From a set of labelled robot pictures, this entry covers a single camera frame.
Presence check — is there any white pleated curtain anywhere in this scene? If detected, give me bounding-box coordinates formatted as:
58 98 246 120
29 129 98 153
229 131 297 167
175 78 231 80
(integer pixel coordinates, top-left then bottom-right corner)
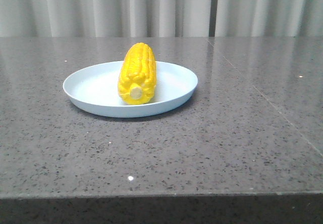
1 0 322 37

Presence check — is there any light blue round plate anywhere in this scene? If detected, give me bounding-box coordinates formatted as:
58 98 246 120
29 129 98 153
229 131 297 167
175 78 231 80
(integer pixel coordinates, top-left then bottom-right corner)
63 61 198 118

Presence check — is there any yellow corn cob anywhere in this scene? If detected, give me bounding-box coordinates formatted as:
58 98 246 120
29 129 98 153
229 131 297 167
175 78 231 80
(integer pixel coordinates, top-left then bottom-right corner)
118 42 157 105

